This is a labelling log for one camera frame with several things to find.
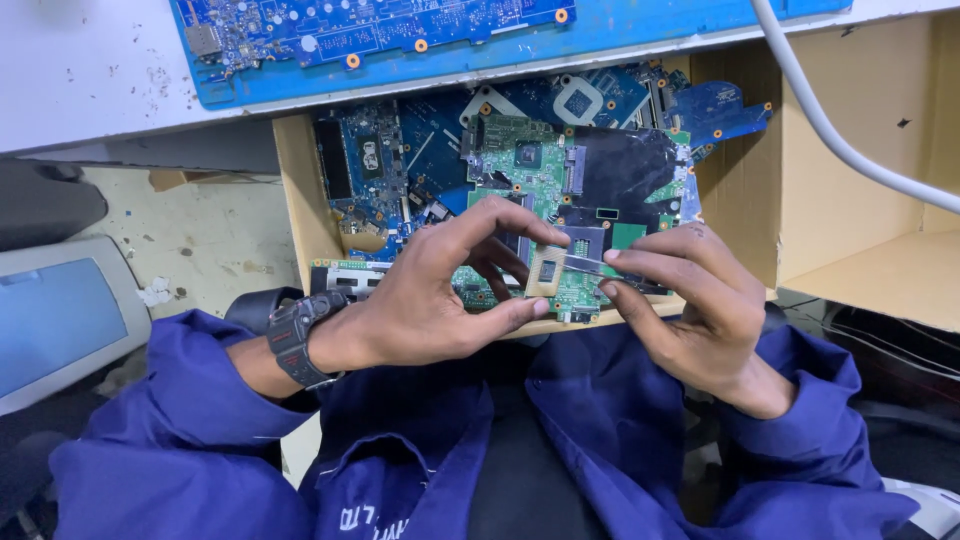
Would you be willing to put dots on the person's left hand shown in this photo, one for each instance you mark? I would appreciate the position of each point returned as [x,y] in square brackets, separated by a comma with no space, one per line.
[412,315]

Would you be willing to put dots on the person's right hand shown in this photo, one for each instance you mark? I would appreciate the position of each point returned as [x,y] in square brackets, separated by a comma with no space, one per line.
[705,315]

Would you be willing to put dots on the silver metal tweezers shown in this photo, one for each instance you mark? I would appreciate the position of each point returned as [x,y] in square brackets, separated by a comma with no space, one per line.
[585,262]

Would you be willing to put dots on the gold processor chip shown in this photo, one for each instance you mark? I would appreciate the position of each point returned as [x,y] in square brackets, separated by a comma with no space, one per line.
[546,271]

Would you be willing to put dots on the green board with silver slot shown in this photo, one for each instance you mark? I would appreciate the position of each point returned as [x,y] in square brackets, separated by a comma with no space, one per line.
[345,277]

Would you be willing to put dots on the black wrist watch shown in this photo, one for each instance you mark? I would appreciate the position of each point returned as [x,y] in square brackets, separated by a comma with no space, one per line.
[296,337]

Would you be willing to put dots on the blue motherboard with black chips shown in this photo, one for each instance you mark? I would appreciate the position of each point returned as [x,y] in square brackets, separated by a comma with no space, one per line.
[367,165]

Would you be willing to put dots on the black chair armrest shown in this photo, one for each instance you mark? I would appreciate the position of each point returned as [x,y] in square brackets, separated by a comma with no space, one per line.
[251,307]

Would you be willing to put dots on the cardboard box of motherboards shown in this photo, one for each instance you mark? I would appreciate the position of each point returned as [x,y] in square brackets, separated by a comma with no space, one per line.
[300,195]

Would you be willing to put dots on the dark blue plain motherboard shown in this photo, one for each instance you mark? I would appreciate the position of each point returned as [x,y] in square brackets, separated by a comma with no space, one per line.
[435,150]

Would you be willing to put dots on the empty cardboard box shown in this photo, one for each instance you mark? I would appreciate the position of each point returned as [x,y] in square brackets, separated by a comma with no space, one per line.
[862,225]

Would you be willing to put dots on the black shirt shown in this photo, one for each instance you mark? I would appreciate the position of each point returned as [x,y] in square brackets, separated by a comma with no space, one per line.
[525,465]

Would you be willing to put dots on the green motherboard with black film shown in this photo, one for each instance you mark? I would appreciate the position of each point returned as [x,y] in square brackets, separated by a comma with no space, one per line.
[525,157]

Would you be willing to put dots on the small blue circuit board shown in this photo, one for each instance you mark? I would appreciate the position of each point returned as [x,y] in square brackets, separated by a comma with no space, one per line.
[712,112]

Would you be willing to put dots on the blue motherboard with square socket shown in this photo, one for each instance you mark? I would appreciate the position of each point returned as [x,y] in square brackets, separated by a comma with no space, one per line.
[592,97]

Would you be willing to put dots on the blue work jacket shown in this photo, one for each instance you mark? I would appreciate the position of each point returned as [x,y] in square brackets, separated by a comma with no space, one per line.
[187,450]

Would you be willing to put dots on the blue work mat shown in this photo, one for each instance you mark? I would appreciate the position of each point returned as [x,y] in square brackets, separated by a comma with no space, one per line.
[525,56]

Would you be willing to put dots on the white plastic object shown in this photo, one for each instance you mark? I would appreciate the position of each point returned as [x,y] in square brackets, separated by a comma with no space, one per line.
[930,506]

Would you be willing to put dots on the long blue circuit board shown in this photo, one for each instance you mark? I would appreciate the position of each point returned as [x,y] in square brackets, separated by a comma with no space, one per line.
[337,26]

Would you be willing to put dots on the grey device with blue panel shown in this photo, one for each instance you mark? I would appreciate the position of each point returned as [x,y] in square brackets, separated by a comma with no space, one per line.
[60,322]

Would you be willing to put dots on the black rounded object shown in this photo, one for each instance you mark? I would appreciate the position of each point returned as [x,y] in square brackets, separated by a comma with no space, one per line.
[45,202]

